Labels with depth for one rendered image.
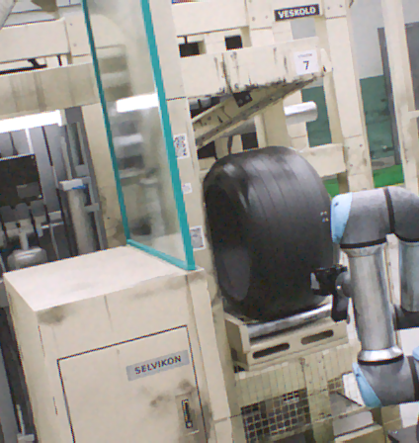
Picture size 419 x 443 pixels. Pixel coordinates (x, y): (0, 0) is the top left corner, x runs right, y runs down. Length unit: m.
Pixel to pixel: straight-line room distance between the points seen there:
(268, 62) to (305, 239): 0.73
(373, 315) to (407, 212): 0.27
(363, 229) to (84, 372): 0.73
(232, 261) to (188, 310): 1.09
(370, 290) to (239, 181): 0.69
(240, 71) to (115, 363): 1.36
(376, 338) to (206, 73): 1.21
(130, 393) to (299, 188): 0.95
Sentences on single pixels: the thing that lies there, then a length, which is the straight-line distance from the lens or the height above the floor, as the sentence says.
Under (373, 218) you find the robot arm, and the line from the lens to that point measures 2.07.
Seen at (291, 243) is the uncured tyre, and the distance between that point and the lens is 2.55.
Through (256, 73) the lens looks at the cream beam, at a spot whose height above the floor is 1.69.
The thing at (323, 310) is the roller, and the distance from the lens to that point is 2.78.
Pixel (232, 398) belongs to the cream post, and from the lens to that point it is 2.79.
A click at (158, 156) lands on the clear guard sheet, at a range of 2.01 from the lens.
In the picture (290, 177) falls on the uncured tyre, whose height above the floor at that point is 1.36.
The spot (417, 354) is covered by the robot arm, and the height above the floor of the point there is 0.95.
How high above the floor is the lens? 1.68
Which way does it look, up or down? 9 degrees down
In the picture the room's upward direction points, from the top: 10 degrees counter-clockwise
